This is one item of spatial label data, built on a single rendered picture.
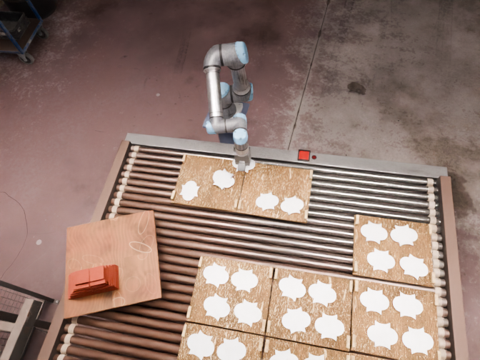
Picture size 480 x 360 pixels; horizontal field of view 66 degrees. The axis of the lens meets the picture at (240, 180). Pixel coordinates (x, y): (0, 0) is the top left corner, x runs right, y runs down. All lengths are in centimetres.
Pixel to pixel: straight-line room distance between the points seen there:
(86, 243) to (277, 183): 115
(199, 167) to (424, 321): 150
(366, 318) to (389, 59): 299
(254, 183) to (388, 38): 284
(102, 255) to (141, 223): 27
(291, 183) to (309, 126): 148
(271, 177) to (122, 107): 225
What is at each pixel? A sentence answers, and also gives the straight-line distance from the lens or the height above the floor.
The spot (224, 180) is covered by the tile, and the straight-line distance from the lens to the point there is 225.
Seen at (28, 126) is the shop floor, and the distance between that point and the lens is 444.
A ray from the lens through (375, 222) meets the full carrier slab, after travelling 223.
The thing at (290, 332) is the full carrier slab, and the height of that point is 94.
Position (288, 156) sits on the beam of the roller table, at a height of 91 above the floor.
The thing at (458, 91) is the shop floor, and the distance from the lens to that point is 431.
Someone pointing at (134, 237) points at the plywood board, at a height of 104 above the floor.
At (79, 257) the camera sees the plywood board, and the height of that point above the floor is 104.
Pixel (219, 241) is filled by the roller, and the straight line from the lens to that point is 215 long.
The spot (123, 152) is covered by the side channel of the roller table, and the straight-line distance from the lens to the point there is 254.
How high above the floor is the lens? 293
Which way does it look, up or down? 62 degrees down
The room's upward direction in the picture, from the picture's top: 9 degrees counter-clockwise
